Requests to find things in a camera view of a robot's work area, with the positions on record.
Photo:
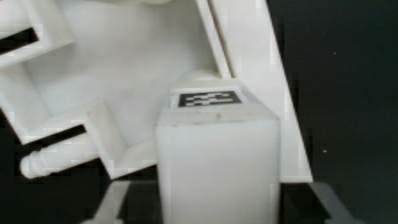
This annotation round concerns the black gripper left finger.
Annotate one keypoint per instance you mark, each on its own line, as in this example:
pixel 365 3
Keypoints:
pixel 128 206

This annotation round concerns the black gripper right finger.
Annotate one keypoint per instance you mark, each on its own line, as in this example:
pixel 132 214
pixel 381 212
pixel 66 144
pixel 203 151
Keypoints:
pixel 311 205

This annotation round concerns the white U-shaped fence frame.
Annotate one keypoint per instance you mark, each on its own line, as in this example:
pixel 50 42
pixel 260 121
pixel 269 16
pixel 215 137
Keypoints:
pixel 246 29

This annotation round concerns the white chair seat plate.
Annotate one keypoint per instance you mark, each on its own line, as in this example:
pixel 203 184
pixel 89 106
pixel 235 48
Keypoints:
pixel 95 53

